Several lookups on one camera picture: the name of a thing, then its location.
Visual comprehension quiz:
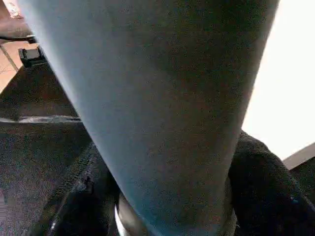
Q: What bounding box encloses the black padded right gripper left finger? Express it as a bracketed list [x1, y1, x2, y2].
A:
[31, 143, 122, 236]

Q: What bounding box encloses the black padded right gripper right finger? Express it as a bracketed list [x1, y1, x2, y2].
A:
[227, 130, 315, 236]

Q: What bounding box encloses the white plastic table top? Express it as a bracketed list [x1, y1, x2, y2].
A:
[241, 0, 315, 170]

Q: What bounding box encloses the white plastic table leg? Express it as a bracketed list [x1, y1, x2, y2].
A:
[17, 0, 281, 236]

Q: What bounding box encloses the black work mat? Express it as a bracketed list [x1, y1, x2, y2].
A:
[0, 59, 315, 236]

